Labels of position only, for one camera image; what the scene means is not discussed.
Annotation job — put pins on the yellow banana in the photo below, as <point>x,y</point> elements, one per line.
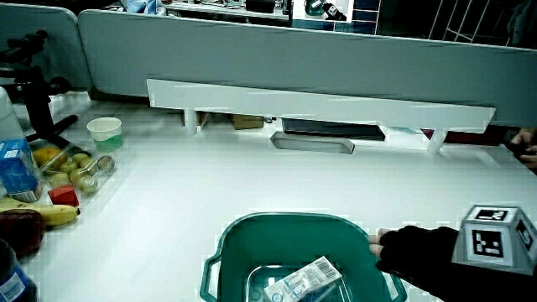
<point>54,214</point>

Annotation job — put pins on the grey flat tray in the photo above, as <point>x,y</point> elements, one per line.
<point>310,144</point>

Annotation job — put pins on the dark red flat item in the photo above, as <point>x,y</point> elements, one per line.
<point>470,137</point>

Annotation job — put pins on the dark red apple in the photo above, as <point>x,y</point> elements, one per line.
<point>19,232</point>

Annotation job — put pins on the brown cardboard box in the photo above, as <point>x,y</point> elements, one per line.
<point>246,121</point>

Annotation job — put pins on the pile of small green fruits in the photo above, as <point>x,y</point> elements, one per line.
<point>86,183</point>

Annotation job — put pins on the short grey desk partition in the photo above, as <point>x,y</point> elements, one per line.
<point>63,50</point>

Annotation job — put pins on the brown cardboard piece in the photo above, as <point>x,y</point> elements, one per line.
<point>203,118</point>

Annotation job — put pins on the person's right hand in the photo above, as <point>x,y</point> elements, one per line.
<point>411,247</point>

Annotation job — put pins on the blue drink carton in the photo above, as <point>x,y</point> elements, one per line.
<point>17,172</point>

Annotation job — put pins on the black phone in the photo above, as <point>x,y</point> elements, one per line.
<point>515,150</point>

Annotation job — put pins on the orange fruit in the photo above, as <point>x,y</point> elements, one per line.
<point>47,156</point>

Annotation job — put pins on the white framed poster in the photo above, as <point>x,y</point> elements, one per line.
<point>342,6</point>

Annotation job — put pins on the white plastic bottle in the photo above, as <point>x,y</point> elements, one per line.
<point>8,117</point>

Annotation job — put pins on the background white desk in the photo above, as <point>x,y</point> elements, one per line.
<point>210,9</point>

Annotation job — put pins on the black tripod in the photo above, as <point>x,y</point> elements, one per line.
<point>38,107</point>

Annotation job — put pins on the white green paper cup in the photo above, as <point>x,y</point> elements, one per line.
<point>105,132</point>

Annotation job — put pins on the green plastic basket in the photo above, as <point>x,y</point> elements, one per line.
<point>285,239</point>

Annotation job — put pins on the white blue milk carton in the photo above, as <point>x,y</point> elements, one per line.
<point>302,281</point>

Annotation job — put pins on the white desk shelf riser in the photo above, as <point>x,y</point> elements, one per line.
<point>293,102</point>

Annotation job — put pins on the long grey desk partition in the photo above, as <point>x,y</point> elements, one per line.
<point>293,54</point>

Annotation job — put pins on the red block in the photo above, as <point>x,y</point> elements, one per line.
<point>64,196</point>

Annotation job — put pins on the dark bottle with blue label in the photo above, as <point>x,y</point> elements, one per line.
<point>12,281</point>

